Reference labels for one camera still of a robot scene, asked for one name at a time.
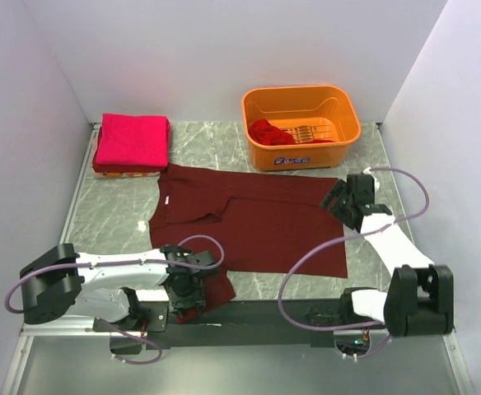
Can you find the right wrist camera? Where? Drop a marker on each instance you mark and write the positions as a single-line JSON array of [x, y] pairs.
[[369, 171]]

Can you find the aluminium frame rail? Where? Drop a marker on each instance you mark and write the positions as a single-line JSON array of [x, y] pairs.
[[92, 224]]

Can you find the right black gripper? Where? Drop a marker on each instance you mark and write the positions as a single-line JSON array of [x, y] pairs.
[[339, 191]]

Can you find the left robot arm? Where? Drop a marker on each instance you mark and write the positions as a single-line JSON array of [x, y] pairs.
[[64, 281]]

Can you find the red t-shirt in basket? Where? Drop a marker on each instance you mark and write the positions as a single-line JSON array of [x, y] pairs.
[[263, 132]]

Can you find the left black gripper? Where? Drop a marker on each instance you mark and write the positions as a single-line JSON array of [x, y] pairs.
[[196, 299]]

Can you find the dark maroon t-shirt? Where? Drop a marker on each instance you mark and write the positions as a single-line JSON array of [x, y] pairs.
[[265, 223]]

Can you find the orange plastic basket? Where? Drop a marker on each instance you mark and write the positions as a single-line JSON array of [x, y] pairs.
[[329, 109]]

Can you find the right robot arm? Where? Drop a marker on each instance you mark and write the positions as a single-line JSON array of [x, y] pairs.
[[420, 297]]

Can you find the folded pink t-shirt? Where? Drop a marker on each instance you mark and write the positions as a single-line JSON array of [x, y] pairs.
[[128, 143]]

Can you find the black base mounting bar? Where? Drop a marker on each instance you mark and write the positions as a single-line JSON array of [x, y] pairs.
[[246, 323]]

